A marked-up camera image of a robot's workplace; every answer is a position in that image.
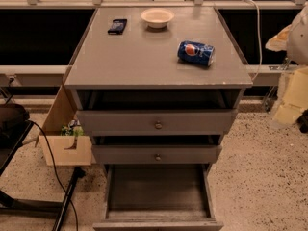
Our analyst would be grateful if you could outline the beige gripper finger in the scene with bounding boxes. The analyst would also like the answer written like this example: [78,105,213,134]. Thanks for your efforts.
[273,65,308,125]

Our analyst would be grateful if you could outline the blue pepsi can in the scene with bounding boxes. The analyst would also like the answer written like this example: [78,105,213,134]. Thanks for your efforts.
[177,40,215,66]

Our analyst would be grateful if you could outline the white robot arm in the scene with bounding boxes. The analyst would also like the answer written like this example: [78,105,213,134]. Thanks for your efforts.
[266,6,308,125]

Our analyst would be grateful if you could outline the grey drawer cabinet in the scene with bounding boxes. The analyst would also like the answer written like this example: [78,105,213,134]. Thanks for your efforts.
[64,6,254,166]

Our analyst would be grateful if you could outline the grey bottom drawer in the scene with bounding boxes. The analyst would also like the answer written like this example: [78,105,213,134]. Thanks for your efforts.
[93,164,223,231]

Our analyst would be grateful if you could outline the grey drawer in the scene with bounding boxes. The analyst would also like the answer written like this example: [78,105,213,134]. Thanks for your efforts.
[92,145,222,165]
[77,109,237,136]
[93,164,223,231]

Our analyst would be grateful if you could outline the grey top drawer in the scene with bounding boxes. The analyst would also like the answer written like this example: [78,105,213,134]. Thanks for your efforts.
[77,109,237,136]

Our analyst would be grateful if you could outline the grey middle drawer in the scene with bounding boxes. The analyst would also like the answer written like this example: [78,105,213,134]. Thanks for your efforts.
[92,145,222,165]

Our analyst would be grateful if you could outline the white bowl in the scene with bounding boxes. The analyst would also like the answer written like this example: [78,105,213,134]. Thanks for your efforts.
[141,8,174,29]

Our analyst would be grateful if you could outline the dark blue snack packet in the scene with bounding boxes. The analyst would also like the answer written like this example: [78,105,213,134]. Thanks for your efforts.
[108,19,127,35]

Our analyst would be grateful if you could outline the green snack bags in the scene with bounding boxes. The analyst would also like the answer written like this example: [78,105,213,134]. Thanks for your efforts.
[61,119,84,136]

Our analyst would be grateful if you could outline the wooden box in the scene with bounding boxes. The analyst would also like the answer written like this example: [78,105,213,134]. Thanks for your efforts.
[38,87,92,166]

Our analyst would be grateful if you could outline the white cable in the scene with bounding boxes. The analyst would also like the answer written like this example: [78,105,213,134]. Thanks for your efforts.
[242,0,264,82]

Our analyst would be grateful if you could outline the black cable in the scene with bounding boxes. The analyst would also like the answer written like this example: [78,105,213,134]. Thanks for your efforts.
[28,119,80,231]

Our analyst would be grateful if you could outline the black stand frame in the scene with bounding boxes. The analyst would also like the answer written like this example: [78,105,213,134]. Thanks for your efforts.
[0,120,87,231]

